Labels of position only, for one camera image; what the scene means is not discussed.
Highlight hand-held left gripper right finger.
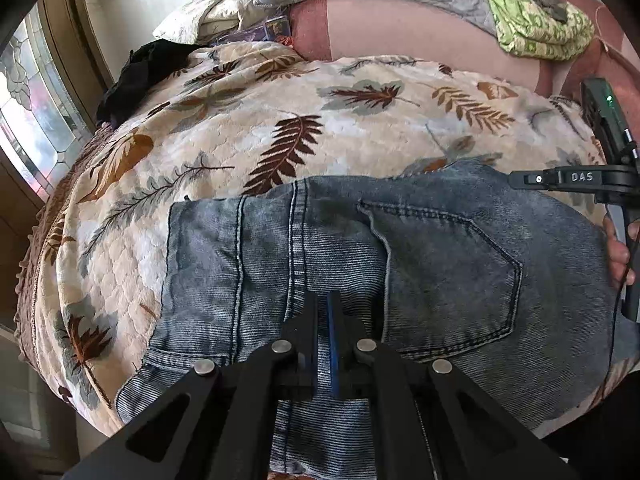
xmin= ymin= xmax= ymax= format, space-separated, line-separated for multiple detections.
xmin=326 ymin=290 xmax=566 ymax=480

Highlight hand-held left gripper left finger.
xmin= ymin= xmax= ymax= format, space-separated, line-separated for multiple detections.
xmin=62 ymin=290 xmax=326 ymax=480

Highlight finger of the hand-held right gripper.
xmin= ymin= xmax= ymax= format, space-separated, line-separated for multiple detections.
xmin=509 ymin=169 xmax=601 ymax=192

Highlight blue denim pants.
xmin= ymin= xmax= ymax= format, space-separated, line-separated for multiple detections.
xmin=115 ymin=160 xmax=640 ymax=480

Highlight person's right hand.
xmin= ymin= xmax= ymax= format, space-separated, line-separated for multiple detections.
xmin=602 ymin=214 xmax=640 ymax=292

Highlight green patterned blanket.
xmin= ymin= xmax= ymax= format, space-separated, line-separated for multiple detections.
xmin=455 ymin=0 xmax=596 ymax=59

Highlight pink padded headboard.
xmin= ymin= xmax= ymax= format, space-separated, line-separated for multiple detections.
xmin=290 ymin=0 xmax=640 ymax=111

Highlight leaf print quilt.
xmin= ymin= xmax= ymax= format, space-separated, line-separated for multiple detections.
xmin=15 ymin=42 xmax=640 ymax=441

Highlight brown ruffled bedspread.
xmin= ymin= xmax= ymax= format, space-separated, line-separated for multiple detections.
xmin=14 ymin=122 xmax=117 ymax=363

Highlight small colourful box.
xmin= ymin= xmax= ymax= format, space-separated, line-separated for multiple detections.
xmin=265 ymin=17 xmax=294 ymax=39

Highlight black cloth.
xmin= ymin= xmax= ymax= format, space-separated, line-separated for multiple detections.
xmin=96 ymin=40 xmax=201 ymax=126

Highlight cream pillow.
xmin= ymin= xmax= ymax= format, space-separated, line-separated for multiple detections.
xmin=152 ymin=0 xmax=301 ymax=44

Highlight stained glass window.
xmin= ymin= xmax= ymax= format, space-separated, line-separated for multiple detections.
xmin=0 ymin=5 xmax=96 ymax=196

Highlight wooden door frame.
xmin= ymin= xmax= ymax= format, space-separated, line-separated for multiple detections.
xmin=37 ymin=0 xmax=118 ymax=91

